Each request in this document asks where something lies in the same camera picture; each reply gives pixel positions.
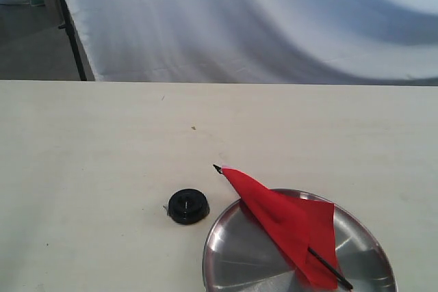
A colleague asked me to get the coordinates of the red flag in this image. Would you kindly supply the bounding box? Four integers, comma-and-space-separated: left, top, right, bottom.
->
214, 165, 353, 291

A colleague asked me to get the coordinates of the black round flag base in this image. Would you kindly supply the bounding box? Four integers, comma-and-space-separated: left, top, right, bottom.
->
167, 189, 210, 225

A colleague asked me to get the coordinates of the white backdrop cloth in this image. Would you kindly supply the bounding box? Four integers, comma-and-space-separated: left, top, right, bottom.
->
66, 0, 437, 85

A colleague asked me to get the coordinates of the round steel plate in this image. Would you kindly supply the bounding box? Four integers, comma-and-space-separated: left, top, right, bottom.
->
202, 200, 398, 292

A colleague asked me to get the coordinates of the black backdrop stand pole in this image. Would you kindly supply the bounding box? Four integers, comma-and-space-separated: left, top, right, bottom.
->
58, 0, 88, 81

